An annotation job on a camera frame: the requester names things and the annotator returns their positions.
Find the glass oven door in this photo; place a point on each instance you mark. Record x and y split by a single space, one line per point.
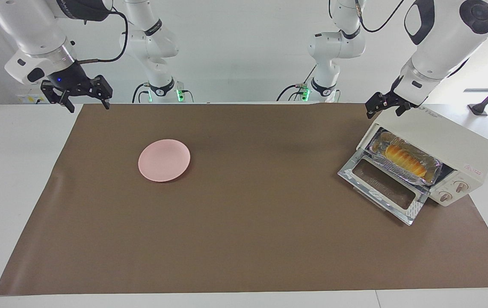
350 173

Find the cream toaster oven body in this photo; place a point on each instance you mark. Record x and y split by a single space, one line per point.
453 141

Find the cream oven knob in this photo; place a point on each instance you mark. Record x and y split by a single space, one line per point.
445 196
462 186

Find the white wall socket box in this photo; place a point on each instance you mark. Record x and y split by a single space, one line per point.
30 99

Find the aluminium foil tray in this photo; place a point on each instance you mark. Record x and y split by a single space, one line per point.
434 169

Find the pink round plate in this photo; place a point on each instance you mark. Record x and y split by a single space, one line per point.
164 160

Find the brown table mat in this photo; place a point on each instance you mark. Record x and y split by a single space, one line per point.
244 239

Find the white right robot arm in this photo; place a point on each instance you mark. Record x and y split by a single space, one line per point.
30 25

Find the golden bread loaf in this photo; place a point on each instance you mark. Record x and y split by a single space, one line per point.
404 159

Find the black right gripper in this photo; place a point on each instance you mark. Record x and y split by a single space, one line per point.
70 83

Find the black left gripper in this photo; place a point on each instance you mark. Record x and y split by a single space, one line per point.
387 98

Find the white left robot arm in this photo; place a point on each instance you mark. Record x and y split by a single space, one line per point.
440 42

